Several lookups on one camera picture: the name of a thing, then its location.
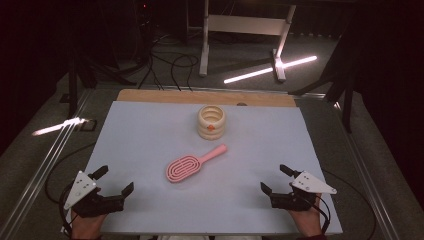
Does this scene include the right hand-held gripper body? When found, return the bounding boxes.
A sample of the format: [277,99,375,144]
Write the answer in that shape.
[269,170,338,213]

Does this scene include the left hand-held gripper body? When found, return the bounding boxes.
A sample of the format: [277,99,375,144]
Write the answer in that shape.
[63,170,126,219]

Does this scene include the pink hairbrush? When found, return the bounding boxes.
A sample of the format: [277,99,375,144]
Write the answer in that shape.
[165,143,228,184]

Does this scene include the person's left hand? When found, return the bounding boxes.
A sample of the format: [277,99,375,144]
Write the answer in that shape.
[70,213,108,240]

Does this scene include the person's right hand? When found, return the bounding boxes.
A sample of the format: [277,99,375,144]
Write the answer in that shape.
[288,195,323,238]

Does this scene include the small black floor plate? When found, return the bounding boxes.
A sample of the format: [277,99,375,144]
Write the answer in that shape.
[78,119,98,132]

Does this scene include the light blue mat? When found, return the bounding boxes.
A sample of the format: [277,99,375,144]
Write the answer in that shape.
[61,100,344,236]

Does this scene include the cream ribbed cup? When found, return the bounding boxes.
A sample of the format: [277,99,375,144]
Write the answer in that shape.
[197,104,227,141]

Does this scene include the black stand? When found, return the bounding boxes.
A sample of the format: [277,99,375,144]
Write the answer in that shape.
[288,19,359,134]
[66,49,138,119]

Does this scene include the dark equipment rack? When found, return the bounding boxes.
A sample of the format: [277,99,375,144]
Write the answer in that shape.
[133,0,158,64]

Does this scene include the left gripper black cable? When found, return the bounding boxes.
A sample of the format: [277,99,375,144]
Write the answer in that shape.
[58,184,75,236]

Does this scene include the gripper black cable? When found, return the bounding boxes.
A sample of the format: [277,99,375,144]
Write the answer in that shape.
[296,191,332,234]
[58,184,75,236]

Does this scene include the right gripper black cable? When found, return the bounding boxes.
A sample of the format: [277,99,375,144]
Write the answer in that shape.
[296,191,332,234]

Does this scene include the thin black floor cable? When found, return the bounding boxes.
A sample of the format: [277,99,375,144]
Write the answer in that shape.
[44,142,97,206]
[321,169,378,240]

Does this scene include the aluminium rail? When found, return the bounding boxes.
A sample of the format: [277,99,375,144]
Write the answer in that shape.
[139,84,326,99]
[333,99,401,240]
[0,88,96,240]

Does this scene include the bundle of black cables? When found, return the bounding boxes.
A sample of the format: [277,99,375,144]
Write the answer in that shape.
[134,29,201,93]

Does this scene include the white desk frame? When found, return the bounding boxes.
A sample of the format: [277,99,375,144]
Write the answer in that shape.
[198,0,298,83]

